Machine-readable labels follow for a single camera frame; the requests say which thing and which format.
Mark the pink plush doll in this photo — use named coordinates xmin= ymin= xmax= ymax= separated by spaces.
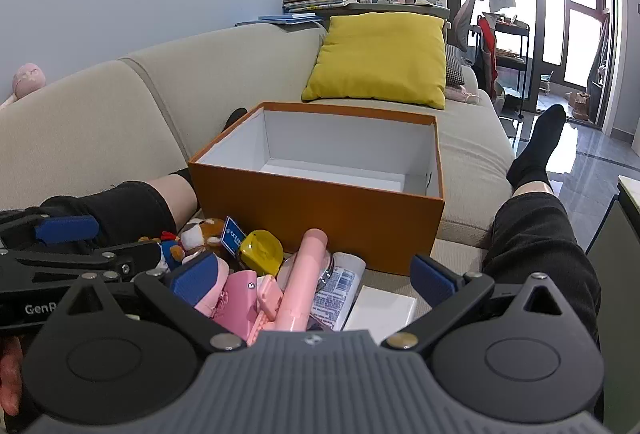
xmin=0 ymin=62 xmax=47 ymax=111

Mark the pink cloth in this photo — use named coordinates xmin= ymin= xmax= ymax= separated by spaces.
xmin=445 ymin=85 xmax=482 ymax=105

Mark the brown bag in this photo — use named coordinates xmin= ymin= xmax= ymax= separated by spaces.
xmin=571 ymin=91 xmax=594 ymax=121

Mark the white flat box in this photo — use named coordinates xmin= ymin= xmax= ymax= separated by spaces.
xmin=344 ymin=285 xmax=419 ymax=333

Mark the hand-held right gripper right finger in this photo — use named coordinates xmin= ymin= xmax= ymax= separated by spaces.
xmin=381 ymin=255 xmax=571 ymax=351

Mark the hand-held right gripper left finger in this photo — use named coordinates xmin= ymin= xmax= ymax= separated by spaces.
xmin=55 ymin=253 xmax=248 ymax=352

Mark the person's left hand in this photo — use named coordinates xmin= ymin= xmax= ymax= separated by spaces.
xmin=0 ymin=337 xmax=25 ymax=419

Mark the beige sofa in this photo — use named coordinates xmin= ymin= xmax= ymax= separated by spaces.
xmin=0 ymin=16 xmax=518 ymax=315

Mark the blue card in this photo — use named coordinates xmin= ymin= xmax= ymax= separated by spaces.
xmin=220 ymin=215 xmax=249 ymax=260

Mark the person's leg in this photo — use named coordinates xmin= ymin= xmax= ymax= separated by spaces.
xmin=481 ymin=104 xmax=602 ymax=345
xmin=37 ymin=107 xmax=249 ymax=251

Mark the red garment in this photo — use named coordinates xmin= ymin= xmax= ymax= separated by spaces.
xmin=476 ymin=15 xmax=499 ymax=82

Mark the pink pouch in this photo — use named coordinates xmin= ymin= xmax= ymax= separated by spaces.
xmin=195 ymin=264 xmax=262 ymax=341

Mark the checked pillow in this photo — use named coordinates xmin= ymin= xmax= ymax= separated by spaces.
xmin=444 ymin=44 xmax=467 ymax=88

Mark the white side table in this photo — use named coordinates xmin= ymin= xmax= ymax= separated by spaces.
xmin=582 ymin=174 xmax=640 ymax=330

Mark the black framed glass door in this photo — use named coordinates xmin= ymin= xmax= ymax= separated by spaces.
xmin=442 ymin=0 xmax=622 ymax=131

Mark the white tube with barcode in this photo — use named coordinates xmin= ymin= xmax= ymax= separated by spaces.
xmin=307 ymin=251 xmax=369 ymax=333

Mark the yellow pillow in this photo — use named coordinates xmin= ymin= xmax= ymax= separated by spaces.
xmin=301 ymin=12 xmax=447 ymax=111

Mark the blue folder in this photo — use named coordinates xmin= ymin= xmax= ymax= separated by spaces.
xmin=235 ymin=12 xmax=327 ymax=27

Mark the orange cardboard box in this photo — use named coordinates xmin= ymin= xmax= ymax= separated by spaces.
xmin=187 ymin=101 xmax=446 ymax=276

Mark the black rolling cart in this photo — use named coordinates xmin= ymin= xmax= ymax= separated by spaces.
xmin=477 ymin=13 xmax=532 ymax=121

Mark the pink selfie stick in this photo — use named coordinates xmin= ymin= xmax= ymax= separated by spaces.
xmin=247 ymin=228 xmax=329 ymax=348

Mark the person's right leg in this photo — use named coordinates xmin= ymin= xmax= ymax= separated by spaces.
xmin=481 ymin=104 xmax=602 ymax=345

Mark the person's left leg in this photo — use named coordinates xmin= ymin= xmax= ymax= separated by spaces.
xmin=37 ymin=107 xmax=249 ymax=251

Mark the yellow round plastic toy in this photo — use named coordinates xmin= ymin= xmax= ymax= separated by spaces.
xmin=239 ymin=229 xmax=285 ymax=278

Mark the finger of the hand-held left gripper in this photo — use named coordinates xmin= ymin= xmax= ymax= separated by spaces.
xmin=0 ymin=240 xmax=163 ymax=276
xmin=0 ymin=208 xmax=101 ymax=247

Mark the fox plush toy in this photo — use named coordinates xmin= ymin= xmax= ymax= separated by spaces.
xmin=137 ymin=216 xmax=227 ymax=273

